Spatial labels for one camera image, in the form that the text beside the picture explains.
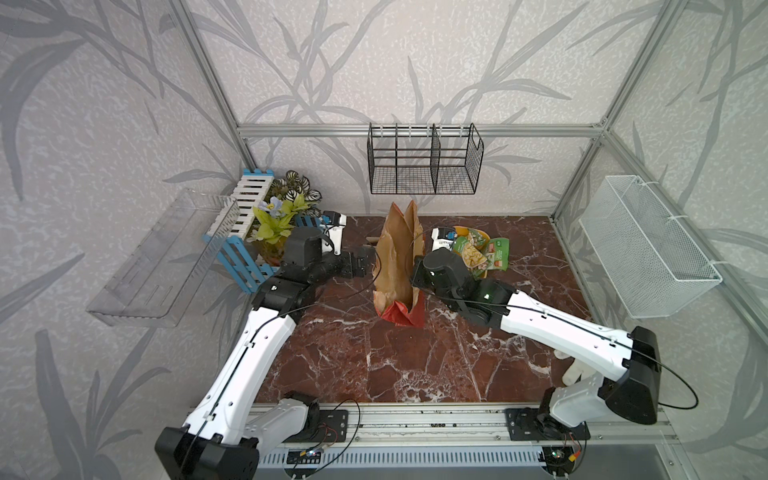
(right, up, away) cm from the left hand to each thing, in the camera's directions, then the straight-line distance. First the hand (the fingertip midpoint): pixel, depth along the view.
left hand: (360, 248), depth 72 cm
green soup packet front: (+35, -2, +29) cm, 45 cm away
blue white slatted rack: (-33, +3, +2) cm, 34 cm away
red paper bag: (+10, +1, +14) cm, 17 cm away
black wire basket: (+18, +31, +33) cm, 49 cm away
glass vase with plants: (-24, +15, +17) cm, 33 cm away
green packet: (+42, -3, +27) cm, 50 cm away
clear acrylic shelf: (-44, -8, -8) cm, 46 cm away
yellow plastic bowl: (+37, +3, +33) cm, 49 cm away
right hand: (+13, -2, +1) cm, 13 cm away
